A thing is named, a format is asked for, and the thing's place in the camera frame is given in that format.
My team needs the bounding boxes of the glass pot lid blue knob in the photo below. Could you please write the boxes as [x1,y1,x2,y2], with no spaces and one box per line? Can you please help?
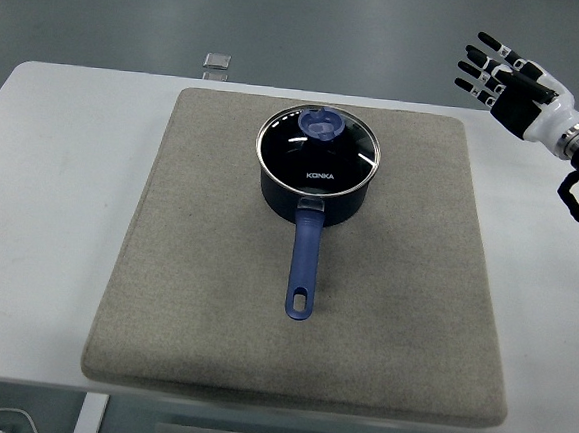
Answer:
[251,98,386,203]

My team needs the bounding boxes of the white table leg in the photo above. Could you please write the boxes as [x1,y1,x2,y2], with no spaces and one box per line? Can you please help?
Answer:
[71,390,111,433]

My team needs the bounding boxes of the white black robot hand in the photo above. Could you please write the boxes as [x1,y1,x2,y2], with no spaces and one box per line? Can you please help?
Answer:
[448,28,579,151]

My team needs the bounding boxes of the dark blue saucepan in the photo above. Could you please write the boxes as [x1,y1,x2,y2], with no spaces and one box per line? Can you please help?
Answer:
[246,146,376,328]

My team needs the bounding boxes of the beige fabric mat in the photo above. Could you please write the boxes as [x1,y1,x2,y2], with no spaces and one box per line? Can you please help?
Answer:
[78,79,533,429]

